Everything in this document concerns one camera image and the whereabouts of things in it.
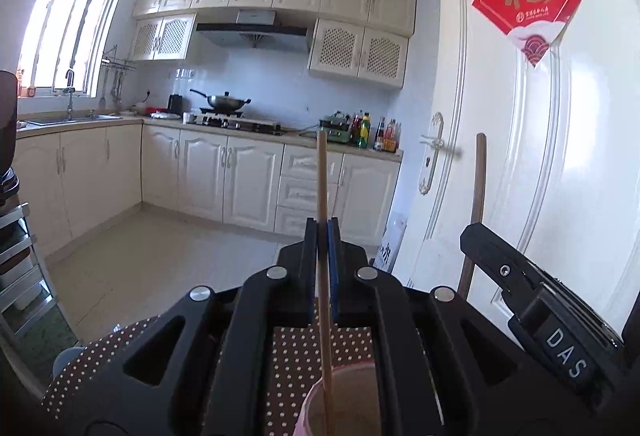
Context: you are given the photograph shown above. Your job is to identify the brown polka dot tablecloth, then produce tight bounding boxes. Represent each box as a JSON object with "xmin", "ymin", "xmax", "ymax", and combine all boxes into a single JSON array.
[{"xmin": 41, "ymin": 316, "xmax": 436, "ymax": 436}]

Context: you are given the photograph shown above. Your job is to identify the barred window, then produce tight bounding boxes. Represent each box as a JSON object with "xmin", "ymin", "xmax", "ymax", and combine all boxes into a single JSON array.
[{"xmin": 17, "ymin": 0, "xmax": 128, "ymax": 99}]

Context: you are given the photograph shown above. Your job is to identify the steel sink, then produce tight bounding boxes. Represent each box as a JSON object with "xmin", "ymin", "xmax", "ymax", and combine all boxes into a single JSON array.
[{"xmin": 27, "ymin": 113, "xmax": 122, "ymax": 127}]

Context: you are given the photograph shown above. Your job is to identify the gas stove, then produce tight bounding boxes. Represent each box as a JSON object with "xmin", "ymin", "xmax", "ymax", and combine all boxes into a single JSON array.
[{"xmin": 192, "ymin": 112, "xmax": 283, "ymax": 135}]

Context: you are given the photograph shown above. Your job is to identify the metal shelf rack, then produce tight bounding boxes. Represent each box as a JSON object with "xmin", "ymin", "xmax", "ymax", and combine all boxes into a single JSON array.
[{"xmin": 0, "ymin": 203, "xmax": 57, "ymax": 332}]

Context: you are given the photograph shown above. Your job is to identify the small lattice door wall cabinet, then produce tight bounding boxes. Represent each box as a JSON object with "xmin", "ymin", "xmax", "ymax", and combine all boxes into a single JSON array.
[{"xmin": 129, "ymin": 13, "xmax": 197, "ymax": 62}]

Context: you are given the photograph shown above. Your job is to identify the brown red-capped bottle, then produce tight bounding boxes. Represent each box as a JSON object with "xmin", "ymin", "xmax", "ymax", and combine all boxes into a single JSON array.
[{"xmin": 385, "ymin": 118, "xmax": 402, "ymax": 153}]

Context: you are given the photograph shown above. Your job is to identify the white door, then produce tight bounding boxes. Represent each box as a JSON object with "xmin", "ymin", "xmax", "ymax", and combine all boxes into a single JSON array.
[{"xmin": 400, "ymin": 0, "xmax": 640, "ymax": 347}]

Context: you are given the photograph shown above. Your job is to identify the cream base cabinets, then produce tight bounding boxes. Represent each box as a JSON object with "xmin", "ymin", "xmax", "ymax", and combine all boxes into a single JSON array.
[{"xmin": 10, "ymin": 121, "xmax": 403, "ymax": 259}]

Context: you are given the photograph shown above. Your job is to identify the white printed board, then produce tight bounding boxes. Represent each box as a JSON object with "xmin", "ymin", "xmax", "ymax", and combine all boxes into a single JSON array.
[{"xmin": 375, "ymin": 211, "xmax": 408, "ymax": 274}]

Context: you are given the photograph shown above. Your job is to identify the light wooden chopstick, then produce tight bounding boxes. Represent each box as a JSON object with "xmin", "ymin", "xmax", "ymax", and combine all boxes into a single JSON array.
[{"xmin": 316, "ymin": 131, "xmax": 335, "ymax": 436}]

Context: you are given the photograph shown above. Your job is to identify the chrome faucet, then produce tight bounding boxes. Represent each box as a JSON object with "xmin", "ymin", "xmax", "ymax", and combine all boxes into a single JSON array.
[{"xmin": 64, "ymin": 70, "xmax": 77, "ymax": 121}]

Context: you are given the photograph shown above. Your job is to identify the pale blue object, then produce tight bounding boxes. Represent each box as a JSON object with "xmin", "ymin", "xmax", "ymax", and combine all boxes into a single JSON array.
[{"xmin": 52, "ymin": 346, "xmax": 84, "ymax": 378}]

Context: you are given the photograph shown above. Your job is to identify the wide lattice door wall cabinet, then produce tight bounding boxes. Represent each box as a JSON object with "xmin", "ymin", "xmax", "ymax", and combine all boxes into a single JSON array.
[{"xmin": 307, "ymin": 18, "xmax": 410, "ymax": 90}]

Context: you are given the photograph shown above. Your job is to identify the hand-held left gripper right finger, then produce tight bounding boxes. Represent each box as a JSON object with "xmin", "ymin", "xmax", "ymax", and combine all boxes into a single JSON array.
[{"xmin": 327, "ymin": 217, "xmax": 601, "ymax": 436}]

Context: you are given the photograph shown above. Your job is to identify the range hood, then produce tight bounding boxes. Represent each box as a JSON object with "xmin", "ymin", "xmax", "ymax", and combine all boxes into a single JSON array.
[{"xmin": 196, "ymin": 10, "xmax": 308, "ymax": 52}]

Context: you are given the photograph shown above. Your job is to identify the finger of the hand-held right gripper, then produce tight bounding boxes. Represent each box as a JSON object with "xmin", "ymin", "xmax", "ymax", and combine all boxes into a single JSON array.
[{"xmin": 460, "ymin": 222, "xmax": 544, "ymax": 317}]

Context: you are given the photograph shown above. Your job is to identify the green tabletop appliance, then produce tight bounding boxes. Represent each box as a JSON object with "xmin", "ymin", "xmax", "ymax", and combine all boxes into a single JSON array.
[{"xmin": 319, "ymin": 113, "xmax": 353, "ymax": 143}]

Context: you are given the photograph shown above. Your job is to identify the black wok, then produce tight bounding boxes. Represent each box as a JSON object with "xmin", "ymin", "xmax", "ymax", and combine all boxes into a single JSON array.
[{"xmin": 190, "ymin": 88, "xmax": 252, "ymax": 113}]

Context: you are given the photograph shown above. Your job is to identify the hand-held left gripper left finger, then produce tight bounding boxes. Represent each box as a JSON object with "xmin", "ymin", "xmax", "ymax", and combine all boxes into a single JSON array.
[{"xmin": 82, "ymin": 217, "xmax": 321, "ymax": 436}]

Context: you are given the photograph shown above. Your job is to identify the hanging utensil rack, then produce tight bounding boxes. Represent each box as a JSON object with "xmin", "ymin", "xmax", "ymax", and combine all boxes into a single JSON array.
[{"xmin": 100, "ymin": 46, "xmax": 137, "ymax": 109}]

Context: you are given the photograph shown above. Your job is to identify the silver door handle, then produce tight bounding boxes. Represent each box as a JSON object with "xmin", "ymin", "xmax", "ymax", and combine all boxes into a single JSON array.
[{"xmin": 417, "ymin": 112, "xmax": 463, "ymax": 195}]

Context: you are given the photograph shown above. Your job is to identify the brown wooden chopstick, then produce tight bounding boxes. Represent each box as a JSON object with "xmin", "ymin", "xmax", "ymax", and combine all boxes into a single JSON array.
[{"xmin": 457, "ymin": 133, "xmax": 488, "ymax": 301}]

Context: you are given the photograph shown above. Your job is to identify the pink cup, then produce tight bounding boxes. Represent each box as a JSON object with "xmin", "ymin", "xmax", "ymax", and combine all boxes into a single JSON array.
[{"xmin": 294, "ymin": 362, "xmax": 382, "ymax": 436}]

